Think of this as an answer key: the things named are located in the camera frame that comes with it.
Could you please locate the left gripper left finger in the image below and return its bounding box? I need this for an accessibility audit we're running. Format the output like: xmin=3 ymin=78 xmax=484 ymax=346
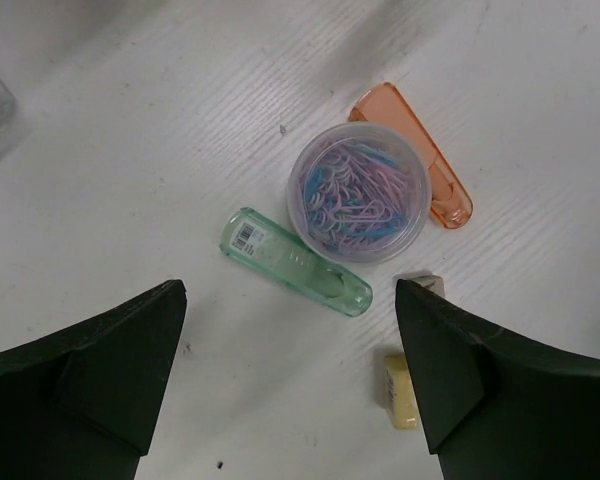
xmin=0 ymin=280 xmax=186 ymax=479

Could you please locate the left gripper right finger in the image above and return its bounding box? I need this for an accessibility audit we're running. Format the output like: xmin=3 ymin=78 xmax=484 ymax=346
xmin=395 ymin=280 xmax=600 ymax=479

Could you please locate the yellow eraser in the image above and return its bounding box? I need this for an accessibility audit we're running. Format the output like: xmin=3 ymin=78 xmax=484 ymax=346
xmin=383 ymin=354 xmax=419 ymax=430

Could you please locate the orange transparent case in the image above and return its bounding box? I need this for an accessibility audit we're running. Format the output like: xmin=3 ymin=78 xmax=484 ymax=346
xmin=349 ymin=82 xmax=473 ymax=230

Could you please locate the green transparent case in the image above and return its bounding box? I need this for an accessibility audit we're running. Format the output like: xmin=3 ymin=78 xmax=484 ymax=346
xmin=220 ymin=207 xmax=373 ymax=317

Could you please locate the clear jar of paperclips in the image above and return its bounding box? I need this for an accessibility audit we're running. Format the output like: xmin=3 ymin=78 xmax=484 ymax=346
xmin=286 ymin=122 xmax=432 ymax=264

